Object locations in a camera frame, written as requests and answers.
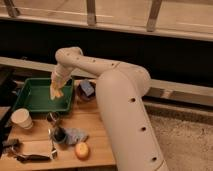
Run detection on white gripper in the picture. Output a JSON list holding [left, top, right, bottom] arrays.
[[50, 64, 72, 100]]

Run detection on yellow banana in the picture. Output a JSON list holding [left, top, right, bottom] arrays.
[[52, 85, 58, 99]]

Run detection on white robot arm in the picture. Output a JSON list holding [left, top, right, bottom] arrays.
[[50, 47, 169, 171]]

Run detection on green plastic tray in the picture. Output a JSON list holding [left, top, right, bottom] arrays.
[[12, 78, 74, 114]]

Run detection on dark purple bowl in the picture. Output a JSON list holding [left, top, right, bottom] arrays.
[[76, 81, 96, 102]]

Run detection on small metal cup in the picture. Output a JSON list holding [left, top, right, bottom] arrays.
[[46, 112, 60, 123]]

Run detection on blue sponge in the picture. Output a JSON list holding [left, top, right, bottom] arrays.
[[80, 79, 95, 96]]

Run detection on white paper cup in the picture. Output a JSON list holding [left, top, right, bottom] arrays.
[[11, 108, 33, 129]]

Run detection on grey blue cloth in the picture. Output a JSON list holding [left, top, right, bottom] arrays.
[[65, 128, 89, 145]]

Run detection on wooden board table top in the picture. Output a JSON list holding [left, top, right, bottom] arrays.
[[0, 78, 117, 171]]

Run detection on metal tongs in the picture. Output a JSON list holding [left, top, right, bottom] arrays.
[[48, 129, 57, 159]]

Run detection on dark tool on table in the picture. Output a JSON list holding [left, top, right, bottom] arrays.
[[2, 139, 51, 163]]

